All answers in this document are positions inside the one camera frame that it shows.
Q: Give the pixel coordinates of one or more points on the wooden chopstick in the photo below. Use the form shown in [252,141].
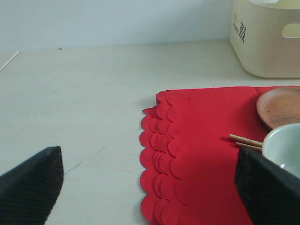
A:
[258,149]
[241,139]

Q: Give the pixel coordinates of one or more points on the white ceramic bowl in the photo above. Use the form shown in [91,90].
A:
[282,147]

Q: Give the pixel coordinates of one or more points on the cream plastic bin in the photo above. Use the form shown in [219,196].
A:
[266,37]

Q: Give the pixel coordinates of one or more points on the upper wooden chopstick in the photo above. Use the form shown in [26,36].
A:
[241,139]

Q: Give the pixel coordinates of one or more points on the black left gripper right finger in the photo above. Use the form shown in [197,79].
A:
[270,194]

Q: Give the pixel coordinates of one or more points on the lower wooden chopstick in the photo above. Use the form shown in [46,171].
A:
[258,149]

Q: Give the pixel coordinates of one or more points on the brown round plate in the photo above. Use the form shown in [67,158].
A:
[279,106]

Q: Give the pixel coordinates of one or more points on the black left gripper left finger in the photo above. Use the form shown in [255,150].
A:
[29,191]

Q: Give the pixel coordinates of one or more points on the red scalloped table cloth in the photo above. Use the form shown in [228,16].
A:
[190,160]

